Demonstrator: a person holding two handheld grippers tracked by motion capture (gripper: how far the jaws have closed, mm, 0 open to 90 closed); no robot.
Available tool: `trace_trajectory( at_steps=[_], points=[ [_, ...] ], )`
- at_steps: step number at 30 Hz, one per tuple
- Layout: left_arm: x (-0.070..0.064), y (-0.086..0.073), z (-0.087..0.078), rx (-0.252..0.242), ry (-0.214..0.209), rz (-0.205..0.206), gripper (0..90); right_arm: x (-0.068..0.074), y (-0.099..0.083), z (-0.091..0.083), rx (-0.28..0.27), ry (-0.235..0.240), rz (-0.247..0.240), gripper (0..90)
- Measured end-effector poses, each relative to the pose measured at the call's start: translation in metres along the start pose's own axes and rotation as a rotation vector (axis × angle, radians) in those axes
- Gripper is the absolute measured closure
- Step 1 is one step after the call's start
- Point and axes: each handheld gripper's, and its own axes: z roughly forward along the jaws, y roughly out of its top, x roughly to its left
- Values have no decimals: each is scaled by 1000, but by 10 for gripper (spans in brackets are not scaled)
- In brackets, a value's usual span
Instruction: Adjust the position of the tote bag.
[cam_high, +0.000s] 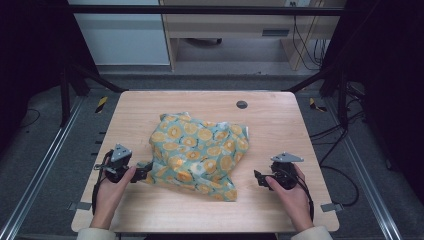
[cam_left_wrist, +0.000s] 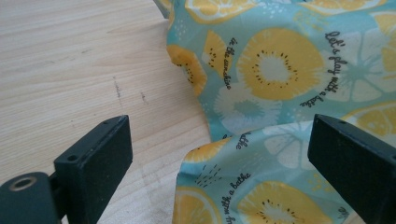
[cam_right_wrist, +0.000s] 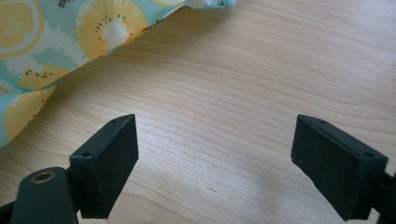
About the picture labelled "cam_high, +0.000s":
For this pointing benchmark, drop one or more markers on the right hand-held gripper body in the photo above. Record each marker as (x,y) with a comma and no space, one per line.
(285,173)

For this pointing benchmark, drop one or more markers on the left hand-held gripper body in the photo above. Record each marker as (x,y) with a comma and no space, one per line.
(120,155)

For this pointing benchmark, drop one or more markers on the teal orange-print cloth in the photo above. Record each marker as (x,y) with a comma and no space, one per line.
(196,153)

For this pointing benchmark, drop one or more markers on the person's right hand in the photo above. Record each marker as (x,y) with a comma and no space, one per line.
(295,203)

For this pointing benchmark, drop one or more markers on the person's left hand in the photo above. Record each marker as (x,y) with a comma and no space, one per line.
(106,200)

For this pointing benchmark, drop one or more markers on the yellow black striped tape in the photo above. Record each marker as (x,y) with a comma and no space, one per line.
(101,104)

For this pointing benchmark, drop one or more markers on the grey round table grommet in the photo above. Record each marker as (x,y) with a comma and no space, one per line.
(242,104)

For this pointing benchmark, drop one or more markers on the white cabinet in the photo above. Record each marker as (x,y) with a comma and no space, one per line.
(123,40)

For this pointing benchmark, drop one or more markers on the black curtain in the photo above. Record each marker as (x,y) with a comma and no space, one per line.
(30,50)
(390,83)

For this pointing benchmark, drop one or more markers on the light wooden desk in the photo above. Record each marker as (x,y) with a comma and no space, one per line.
(233,25)

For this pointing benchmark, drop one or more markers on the grey metal table bracket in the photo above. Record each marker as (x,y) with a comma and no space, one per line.
(80,206)
(331,207)

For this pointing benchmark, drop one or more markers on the black metal frame stand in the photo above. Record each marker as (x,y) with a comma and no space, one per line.
(65,100)
(341,100)

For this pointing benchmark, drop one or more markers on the aluminium floor rail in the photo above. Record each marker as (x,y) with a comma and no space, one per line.
(40,166)
(363,166)

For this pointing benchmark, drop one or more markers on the black horizontal frame bar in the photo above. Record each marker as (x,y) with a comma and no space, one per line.
(206,10)

